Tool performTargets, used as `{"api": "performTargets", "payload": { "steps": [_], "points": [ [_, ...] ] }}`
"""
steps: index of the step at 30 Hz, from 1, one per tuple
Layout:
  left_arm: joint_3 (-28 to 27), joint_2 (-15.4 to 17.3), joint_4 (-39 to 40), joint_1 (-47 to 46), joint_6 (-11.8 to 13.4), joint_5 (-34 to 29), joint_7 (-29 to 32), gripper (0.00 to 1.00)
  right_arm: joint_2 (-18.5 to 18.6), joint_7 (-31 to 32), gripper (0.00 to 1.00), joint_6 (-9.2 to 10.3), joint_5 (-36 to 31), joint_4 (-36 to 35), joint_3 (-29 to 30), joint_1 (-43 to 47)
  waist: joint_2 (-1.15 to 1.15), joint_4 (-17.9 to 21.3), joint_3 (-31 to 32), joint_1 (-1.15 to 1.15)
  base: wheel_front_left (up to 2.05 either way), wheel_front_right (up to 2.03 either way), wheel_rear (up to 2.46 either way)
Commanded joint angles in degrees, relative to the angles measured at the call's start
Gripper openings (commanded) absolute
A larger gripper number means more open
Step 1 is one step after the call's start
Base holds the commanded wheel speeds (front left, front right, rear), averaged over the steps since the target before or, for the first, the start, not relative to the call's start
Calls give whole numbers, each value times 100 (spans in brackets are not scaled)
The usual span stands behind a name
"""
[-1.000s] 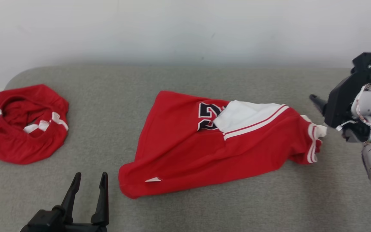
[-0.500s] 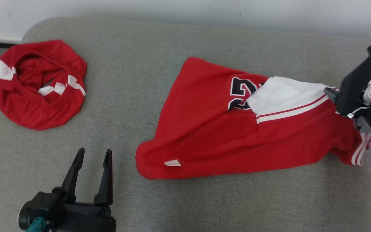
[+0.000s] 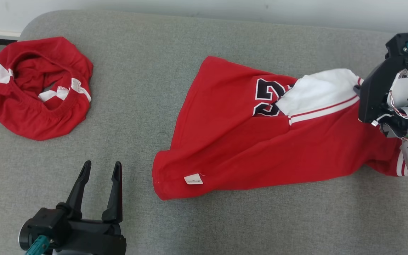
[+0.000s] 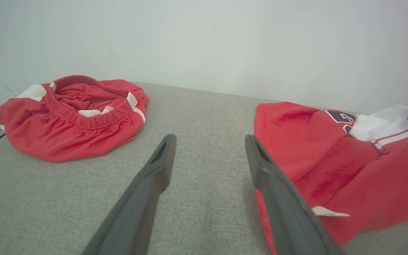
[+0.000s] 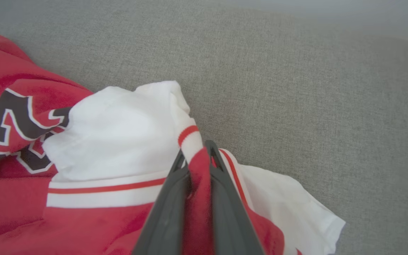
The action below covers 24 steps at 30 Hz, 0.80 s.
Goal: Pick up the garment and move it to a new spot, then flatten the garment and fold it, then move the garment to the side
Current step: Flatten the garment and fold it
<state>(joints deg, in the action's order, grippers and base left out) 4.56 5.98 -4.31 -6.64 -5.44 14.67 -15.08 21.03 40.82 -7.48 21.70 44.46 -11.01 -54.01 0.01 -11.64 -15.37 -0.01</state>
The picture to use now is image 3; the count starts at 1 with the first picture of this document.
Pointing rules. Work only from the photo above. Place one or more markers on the red number 23 basketball jersey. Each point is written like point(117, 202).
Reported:
point(246, 148)

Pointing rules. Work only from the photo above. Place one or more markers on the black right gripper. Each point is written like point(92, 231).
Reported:
point(375, 95)

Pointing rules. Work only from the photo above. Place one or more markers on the teal left camera connector plug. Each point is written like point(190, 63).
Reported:
point(38, 245)

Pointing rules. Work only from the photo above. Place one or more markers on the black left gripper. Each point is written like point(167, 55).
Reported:
point(90, 237)

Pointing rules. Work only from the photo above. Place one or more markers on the red white-striped basketball shorts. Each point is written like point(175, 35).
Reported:
point(27, 113)

